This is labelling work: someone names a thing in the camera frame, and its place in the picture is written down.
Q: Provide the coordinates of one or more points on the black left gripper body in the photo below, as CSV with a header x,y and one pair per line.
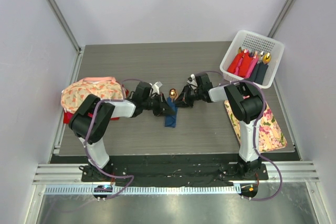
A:
x,y
154,104

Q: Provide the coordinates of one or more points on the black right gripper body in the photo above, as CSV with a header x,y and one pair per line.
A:
x,y
197,95

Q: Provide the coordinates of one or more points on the blue paper napkin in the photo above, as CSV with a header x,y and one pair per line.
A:
x,y
170,120

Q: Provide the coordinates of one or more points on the rose gold spoon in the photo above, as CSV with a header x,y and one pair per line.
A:
x,y
173,94

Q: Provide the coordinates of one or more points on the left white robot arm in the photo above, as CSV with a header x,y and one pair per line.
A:
x,y
90,121

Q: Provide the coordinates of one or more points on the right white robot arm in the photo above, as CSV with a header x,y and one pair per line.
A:
x,y
247,104

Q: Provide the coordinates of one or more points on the red rolled napkin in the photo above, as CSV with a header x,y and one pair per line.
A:
x,y
235,61

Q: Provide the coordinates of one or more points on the pink rolled napkin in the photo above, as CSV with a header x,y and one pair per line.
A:
x,y
253,65

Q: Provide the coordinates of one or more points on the dark blue rolled napkin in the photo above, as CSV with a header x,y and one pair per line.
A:
x,y
262,69

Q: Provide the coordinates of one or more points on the red napkin stack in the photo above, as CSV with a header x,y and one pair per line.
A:
x,y
67,117

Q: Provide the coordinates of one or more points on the white plastic basket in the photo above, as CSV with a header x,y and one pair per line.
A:
x,y
253,41

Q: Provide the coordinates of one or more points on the gold spoon in basket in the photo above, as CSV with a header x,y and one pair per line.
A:
x,y
266,58

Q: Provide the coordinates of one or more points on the floral mesh laundry bag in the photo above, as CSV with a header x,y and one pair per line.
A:
x,y
103,87

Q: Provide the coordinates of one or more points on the floral tray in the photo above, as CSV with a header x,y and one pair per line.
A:
x,y
271,137

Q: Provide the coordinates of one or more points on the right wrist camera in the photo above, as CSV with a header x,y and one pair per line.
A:
x,y
191,82

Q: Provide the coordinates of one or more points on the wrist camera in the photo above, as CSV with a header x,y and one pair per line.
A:
x,y
191,82
156,87

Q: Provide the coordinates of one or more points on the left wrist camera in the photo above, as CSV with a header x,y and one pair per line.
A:
x,y
156,87

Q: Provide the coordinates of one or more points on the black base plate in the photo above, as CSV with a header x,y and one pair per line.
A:
x,y
171,171

